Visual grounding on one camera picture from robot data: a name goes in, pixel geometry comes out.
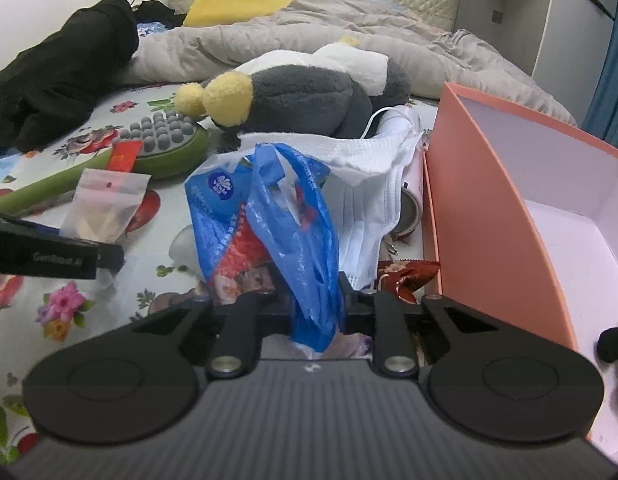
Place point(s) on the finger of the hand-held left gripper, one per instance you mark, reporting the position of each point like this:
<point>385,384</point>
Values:
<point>111,257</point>

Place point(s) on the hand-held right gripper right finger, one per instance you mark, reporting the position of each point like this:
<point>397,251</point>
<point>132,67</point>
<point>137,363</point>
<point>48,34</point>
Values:
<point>351,306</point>

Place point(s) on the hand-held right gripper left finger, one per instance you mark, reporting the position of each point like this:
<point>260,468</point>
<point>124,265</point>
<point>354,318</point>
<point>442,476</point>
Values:
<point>274,311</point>

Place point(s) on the red snack packet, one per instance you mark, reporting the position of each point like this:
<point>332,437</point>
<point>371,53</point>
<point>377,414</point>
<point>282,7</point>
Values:
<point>414,272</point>

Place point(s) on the disposable face mask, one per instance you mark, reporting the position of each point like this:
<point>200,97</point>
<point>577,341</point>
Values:
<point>364,215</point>

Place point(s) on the blue plastic bag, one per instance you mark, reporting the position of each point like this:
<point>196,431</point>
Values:
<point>289,220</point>

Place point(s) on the pink cardboard box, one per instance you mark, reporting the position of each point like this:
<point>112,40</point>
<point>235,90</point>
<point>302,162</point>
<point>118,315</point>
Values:
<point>479,200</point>

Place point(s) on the floral printed bed sheet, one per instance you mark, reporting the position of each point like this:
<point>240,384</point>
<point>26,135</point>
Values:
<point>139,280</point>

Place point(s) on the clear zip bag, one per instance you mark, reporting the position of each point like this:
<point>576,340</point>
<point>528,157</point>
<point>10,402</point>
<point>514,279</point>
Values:
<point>104,205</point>

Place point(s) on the small red packet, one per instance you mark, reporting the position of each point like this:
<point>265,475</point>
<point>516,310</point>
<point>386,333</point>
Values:
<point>123,156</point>

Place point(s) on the green massage hammer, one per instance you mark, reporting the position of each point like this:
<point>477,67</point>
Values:
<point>179,158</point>

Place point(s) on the pink can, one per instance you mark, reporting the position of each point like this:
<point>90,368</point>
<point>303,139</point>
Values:
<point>414,195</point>

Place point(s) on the white textured tissue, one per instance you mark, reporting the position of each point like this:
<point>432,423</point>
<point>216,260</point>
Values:
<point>339,152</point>

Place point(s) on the black jacket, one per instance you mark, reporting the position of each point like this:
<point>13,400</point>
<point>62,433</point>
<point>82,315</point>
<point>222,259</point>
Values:
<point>54,70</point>

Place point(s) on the grey and yellow plush toy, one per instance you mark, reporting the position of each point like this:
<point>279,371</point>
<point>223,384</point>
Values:
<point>299,100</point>

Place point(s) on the grey duvet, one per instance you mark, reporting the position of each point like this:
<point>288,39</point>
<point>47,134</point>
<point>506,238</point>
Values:
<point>239,45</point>

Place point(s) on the dark cloth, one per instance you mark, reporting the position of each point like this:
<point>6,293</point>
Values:
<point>156,12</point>

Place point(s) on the panda plush toy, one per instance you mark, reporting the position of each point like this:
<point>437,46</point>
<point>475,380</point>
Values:
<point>611,345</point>

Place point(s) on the yellow pillow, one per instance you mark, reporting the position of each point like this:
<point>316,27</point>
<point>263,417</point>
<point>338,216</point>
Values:
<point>224,7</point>

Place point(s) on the blue curtain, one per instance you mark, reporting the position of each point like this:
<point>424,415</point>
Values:
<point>614,85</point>

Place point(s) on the white wardrobe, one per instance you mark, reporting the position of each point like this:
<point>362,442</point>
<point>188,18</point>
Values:
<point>564,35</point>

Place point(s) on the wall switch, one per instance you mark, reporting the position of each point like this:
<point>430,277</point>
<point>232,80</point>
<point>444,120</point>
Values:
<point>498,16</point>

